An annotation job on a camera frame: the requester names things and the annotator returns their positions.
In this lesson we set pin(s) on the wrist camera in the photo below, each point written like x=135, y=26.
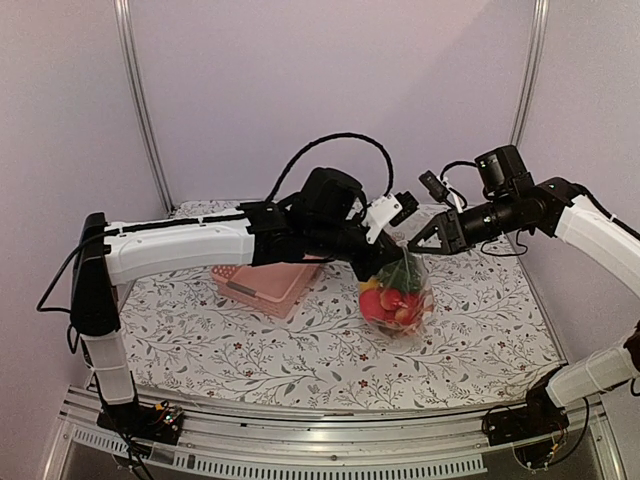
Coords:
x=502, y=172
x=332, y=197

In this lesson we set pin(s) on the right aluminium frame post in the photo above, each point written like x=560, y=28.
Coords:
x=532, y=66

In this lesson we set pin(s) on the yellow toy pepper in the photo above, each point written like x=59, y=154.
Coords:
x=371, y=284

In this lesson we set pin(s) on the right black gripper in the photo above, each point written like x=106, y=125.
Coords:
x=451, y=231

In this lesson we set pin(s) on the floral patterned table mat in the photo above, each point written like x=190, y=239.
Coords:
x=487, y=340

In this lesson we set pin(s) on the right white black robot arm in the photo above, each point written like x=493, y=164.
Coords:
x=568, y=212

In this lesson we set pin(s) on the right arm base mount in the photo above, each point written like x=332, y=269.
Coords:
x=537, y=436

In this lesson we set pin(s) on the front aluminium rail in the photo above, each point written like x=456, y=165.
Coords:
x=224, y=439

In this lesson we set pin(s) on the aluminium frame post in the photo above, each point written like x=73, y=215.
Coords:
x=133, y=71
x=532, y=66

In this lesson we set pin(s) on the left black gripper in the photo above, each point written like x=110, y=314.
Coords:
x=379, y=257

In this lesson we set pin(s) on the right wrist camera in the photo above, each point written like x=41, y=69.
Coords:
x=502, y=172

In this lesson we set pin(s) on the green toy pepper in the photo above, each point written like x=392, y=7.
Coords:
x=405, y=275

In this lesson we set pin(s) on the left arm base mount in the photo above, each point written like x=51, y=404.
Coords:
x=161, y=422

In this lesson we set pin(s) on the clear zip top bag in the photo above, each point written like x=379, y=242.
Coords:
x=378, y=325

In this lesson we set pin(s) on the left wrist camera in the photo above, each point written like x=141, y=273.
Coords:
x=332, y=197

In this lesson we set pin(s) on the pink plastic basket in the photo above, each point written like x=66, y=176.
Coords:
x=273, y=289

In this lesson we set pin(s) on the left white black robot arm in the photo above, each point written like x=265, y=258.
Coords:
x=254, y=234

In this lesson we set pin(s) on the left aluminium frame post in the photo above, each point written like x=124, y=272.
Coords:
x=133, y=71

